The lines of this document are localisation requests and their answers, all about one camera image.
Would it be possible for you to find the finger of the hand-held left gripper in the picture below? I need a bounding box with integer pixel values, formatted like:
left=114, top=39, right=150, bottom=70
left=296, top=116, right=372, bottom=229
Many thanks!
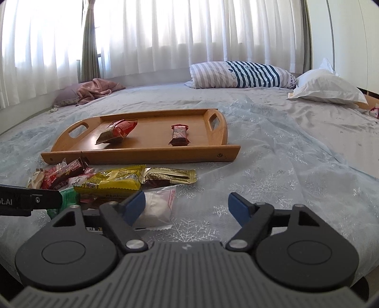
left=0, top=184, right=64, bottom=211

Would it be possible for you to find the white wardrobe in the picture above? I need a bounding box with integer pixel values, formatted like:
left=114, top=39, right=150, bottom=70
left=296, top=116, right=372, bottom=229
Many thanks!
left=305, top=0, right=379, bottom=92

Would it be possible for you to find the pink blanket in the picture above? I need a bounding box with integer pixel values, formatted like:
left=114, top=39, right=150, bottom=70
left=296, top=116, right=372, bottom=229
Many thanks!
left=75, top=78, right=126, bottom=106

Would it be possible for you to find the white sheer curtain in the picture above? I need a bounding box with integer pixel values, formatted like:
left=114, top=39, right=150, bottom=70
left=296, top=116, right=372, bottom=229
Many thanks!
left=0, top=0, right=311, bottom=110

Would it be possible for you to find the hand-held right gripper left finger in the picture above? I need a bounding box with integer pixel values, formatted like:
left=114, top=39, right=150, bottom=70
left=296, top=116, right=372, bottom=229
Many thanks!
left=52, top=190, right=149, bottom=252

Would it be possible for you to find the gold snack packet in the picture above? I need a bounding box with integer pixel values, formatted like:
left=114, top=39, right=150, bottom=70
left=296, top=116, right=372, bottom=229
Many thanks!
left=141, top=166, right=197, bottom=187

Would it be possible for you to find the grey-green curtain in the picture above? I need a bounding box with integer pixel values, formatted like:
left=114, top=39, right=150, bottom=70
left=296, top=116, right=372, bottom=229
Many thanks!
left=81, top=0, right=102, bottom=82

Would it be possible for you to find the purple pillow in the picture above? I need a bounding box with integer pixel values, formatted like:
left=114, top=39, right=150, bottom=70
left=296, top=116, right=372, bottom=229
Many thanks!
left=52, top=83, right=89, bottom=108

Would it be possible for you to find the wooden tray with handles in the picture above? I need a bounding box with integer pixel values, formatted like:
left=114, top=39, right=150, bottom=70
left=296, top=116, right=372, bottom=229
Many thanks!
left=41, top=109, right=241, bottom=165

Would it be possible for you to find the white pillow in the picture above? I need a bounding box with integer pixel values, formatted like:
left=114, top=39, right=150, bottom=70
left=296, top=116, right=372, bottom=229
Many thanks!
left=287, top=58, right=369, bottom=105

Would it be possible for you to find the clear white snack packet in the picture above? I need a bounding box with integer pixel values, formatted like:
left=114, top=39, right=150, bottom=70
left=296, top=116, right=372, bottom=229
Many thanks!
left=135, top=185, right=176, bottom=230

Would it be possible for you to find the blue striped pillow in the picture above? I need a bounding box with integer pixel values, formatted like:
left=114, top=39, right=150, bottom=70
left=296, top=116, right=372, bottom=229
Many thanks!
left=184, top=61, right=297, bottom=89

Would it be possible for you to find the dark red snack bar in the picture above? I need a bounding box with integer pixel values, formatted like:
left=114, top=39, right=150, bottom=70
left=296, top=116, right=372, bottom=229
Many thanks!
left=168, top=124, right=190, bottom=147

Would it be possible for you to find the green snack packet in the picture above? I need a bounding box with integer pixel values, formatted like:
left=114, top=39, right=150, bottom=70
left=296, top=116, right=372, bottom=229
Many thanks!
left=47, top=189, right=81, bottom=218

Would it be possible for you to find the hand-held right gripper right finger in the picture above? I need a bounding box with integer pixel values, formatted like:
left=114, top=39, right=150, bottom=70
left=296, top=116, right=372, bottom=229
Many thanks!
left=225, top=192, right=325, bottom=252

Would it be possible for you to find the red and brown snack packet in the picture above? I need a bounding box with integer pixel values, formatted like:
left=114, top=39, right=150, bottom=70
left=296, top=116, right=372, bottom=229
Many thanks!
left=95, top=119, right=138, bottom=145

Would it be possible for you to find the white and brown snack packet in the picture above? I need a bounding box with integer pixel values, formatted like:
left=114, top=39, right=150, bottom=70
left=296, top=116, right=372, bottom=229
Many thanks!
left=27, top=168, right=45, bottom=189

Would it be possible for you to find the bed with grey sheet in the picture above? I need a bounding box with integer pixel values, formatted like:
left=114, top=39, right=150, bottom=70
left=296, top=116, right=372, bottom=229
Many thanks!
left=0, top=80, right=379, bottom=297

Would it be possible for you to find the yellow snack packet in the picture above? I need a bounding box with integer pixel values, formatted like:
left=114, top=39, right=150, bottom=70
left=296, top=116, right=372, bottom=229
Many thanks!
left=73, top=164, right=147, bottom=199

